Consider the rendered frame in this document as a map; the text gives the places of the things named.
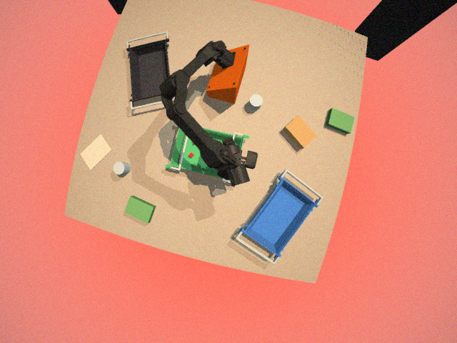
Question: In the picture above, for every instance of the green rectangular block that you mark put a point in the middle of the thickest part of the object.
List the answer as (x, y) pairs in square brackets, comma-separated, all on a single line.
[(140, 209), (340, 121)]

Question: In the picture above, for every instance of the green plastic tray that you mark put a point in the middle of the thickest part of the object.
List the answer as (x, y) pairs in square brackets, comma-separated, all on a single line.
[(196, 163)]

